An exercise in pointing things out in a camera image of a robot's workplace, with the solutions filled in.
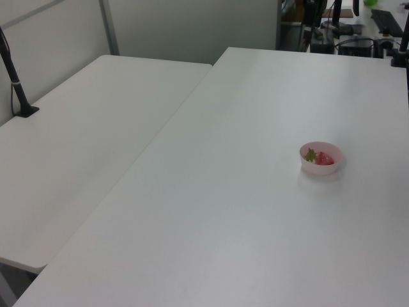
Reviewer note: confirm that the black box device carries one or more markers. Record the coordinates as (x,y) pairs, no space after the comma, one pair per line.
(354,48)

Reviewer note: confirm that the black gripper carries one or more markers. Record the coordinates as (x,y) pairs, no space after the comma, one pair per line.
(312,11)

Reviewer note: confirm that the black monitor stand pole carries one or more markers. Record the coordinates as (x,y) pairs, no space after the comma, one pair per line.
(336,12)

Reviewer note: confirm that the black device with green light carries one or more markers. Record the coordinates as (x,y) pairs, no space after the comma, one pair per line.
(322,43)

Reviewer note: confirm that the black camera stand with clamp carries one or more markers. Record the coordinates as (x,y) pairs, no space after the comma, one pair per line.
(14,76)

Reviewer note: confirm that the green round object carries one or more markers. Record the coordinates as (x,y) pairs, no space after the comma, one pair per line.
(371,2)

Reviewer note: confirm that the pink plastic bowl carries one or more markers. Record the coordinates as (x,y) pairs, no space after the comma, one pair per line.
(319,170)

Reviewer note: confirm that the black keyboard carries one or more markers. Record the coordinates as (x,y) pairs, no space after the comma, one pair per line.
(388,22)

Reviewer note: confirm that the red strawberry with green leaves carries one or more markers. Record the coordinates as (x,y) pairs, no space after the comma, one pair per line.
(324,159)

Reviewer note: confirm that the black clamped pole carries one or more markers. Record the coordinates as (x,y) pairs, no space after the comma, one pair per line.
(403,41)

